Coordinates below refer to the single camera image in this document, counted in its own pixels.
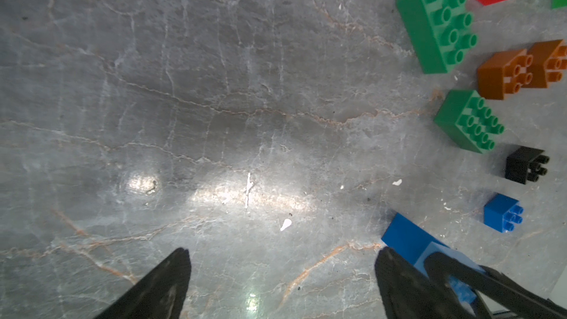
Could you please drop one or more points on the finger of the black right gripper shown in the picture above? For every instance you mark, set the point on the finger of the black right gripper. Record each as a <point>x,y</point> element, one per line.
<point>499,288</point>

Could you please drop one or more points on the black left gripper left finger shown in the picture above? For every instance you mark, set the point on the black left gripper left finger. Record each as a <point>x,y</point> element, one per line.
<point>159,294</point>

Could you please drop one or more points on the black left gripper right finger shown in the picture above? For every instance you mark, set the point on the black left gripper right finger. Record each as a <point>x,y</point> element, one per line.
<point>408,293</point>

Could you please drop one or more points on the blue square lego brick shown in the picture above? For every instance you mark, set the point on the blue square lego brick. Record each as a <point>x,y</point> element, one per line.
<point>503,213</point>

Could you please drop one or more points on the black square lego brick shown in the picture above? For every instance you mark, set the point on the black square lego brick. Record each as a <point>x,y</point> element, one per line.
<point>526,165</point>

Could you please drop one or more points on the light blue long lego brick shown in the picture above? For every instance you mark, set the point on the light blue long lego brick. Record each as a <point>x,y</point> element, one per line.
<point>444,256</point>

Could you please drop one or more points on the dark blue lego brick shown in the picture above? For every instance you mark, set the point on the dark blue lego brick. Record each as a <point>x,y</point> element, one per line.
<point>407,239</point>

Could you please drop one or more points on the orange lego brick left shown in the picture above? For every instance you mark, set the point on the orange lego brick left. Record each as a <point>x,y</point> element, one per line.
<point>505,73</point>

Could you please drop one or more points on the orange lego brick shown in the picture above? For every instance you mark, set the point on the orange lego brick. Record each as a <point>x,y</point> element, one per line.
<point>548,64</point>
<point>505,73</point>

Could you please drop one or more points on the orange lego brick right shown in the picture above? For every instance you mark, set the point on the orange lego brick right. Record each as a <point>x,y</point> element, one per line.
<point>548,64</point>

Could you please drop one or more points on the dark green long lego brick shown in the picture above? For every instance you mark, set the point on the dark green long lego brick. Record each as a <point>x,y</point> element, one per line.
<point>440,32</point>

